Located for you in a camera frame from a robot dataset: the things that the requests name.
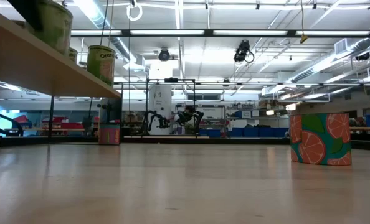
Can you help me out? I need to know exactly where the black background rig frame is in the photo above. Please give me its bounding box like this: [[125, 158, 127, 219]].
[[145, 77, 196, 138]]

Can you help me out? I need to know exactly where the thin black hanging cable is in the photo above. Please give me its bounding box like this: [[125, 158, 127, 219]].
[[107, 0, 115, 47], [99, 0, 110, 47]]

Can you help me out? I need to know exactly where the red background shelf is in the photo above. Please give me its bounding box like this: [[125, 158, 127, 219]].
[[40, 116, 85, 132]]

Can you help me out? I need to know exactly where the light wooden shelf board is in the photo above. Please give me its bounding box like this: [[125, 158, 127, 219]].
[[0, 14, 121, 99]]

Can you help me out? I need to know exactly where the round black ceiling fixture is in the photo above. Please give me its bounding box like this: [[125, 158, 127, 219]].
[[158, 47, 171, 62]]

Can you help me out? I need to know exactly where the white cylindrical column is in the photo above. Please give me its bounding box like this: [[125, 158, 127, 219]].
[[147, 83, 173, 136]]

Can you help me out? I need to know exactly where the pink and teal can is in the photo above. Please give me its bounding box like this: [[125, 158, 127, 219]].
[[98, 123, 121, 146]]

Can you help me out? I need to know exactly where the long blue storage bin row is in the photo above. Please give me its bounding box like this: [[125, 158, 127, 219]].
[[228, 126, 290, 138]]

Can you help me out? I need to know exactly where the black overhead frame bar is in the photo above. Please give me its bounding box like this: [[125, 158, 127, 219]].
[[70, 29, 370, 39]]

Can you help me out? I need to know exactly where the black table frame rail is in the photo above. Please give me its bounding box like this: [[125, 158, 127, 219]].
[[0, 135, 291, 146], [351, 139, 370, 152]]

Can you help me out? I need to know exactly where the green Orange can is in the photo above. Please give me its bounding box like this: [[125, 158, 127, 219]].
[[67, 46, 79, 65], [86, 44, 116, 87]]

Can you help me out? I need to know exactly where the black overhead camera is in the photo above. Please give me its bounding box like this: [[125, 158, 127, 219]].
[[233, 39, 255, 63]]

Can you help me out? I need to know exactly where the white hanging ring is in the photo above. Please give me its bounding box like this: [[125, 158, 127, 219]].
[[125, 0, 144, 22]]

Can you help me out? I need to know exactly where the grey background cabinet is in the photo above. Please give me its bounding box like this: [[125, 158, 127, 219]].
[[99, 97, 123, 124]]

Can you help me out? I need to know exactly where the silver ceiling duct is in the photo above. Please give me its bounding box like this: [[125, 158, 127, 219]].
[[290, 37, 370, 84], [74, 0, 150, 75]]

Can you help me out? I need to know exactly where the white ceiling vent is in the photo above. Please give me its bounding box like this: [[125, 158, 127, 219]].
[[334, 38, 348, 56]]

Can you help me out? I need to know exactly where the black curved cable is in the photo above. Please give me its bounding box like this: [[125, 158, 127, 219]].
[[0, 108, 24, 138]]

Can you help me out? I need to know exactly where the teal can with orange slices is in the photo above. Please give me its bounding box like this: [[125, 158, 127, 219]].
[[288, 112, 353, 167]]

